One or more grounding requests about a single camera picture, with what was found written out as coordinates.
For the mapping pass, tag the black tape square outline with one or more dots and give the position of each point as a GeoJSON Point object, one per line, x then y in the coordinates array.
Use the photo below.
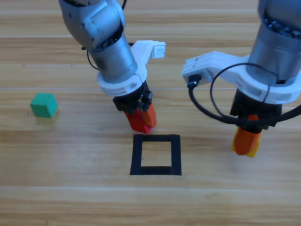
{"type": "Point", "coordinates": [136, 155]}

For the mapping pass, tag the green cube block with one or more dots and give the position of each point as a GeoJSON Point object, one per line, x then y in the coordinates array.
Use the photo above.
{"type": "Point", "coordinates": [43, 107]}

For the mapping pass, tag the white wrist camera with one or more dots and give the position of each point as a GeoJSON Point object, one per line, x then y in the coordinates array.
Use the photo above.
{"type": "Point", "coordinates": [158, 52]}

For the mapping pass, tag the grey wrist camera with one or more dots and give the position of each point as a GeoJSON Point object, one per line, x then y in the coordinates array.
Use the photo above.
{"type": "Point", "coordinates": [204, 76]}

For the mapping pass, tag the yellow cube block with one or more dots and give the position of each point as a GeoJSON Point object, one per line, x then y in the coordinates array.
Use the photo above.
{"type": "Point", "coordinates": [257, 148]}

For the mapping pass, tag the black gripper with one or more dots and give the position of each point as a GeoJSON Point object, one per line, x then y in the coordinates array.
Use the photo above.
{"type": "Point", "coordinates": [131, 101]}
{"type": "Point", "coordinates": [258, 113]}

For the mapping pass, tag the red cube block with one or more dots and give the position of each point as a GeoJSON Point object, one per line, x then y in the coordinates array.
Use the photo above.
{"type": "Point", "coordinates": [138, 123]}

